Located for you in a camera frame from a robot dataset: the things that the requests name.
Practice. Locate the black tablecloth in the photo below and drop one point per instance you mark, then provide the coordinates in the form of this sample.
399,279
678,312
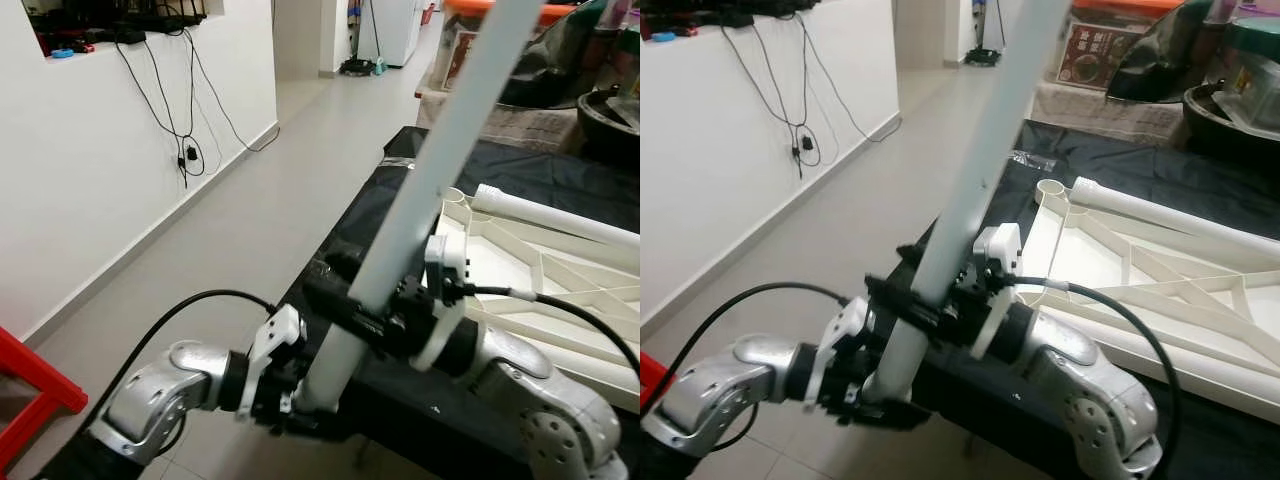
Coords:
1180,165
560,170

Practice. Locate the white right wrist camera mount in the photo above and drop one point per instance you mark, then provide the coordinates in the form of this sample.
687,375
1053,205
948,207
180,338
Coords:
445,260
1000,245

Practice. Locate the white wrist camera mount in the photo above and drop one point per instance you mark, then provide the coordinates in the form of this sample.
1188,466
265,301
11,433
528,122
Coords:
445,260
848,325
280,335
1000,245

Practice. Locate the green pot lid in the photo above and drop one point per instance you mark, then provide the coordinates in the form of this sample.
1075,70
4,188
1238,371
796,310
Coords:
1255,32

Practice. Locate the clear tape strip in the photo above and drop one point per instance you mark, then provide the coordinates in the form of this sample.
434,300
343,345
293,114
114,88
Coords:
1032,160
398,161

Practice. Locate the white plastic table leg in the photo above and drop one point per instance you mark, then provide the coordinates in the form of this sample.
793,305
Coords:
440,170
560,215
985,170
1170,215

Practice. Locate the black glossy bag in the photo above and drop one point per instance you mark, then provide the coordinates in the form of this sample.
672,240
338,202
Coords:
570,60
1170,55

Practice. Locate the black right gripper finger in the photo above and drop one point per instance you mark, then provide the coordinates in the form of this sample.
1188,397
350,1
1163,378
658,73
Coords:
352,312
913,254
345,266
910,303

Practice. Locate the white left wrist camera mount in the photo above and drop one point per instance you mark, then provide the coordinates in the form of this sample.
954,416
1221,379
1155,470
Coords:
280,335
848,325

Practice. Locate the white plastic table top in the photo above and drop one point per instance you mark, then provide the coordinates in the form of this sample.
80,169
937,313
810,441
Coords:
500,262
1090,250

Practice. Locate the black router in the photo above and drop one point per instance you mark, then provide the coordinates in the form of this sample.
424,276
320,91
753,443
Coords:
165,15
740,12

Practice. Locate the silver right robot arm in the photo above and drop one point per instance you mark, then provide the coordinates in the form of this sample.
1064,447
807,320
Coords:
540,390
1090,380

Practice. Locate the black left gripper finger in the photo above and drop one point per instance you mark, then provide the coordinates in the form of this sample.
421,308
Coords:
318,427
895,418

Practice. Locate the small blue gadget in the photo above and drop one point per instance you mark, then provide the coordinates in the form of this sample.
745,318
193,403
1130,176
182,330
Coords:
62,52
662,37

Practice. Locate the white fridge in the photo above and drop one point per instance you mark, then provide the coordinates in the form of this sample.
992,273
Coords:
398,30

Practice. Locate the black power adapter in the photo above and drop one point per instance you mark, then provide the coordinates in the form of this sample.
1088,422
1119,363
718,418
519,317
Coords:
190,155
805,146

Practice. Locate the black floor mop base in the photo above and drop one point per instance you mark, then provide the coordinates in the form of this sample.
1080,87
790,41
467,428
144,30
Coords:
982,57
362,68

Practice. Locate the beige patterned bench cover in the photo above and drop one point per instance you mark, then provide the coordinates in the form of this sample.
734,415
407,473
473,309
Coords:
500,125
1100,115

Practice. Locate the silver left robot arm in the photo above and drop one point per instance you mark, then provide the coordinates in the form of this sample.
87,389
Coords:
720,385
160,390

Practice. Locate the black wok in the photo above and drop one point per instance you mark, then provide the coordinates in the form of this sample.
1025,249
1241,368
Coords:
1230,125
610,125

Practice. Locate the orange lid storage box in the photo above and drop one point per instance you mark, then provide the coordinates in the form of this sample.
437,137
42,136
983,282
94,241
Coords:
1100,50
455,55

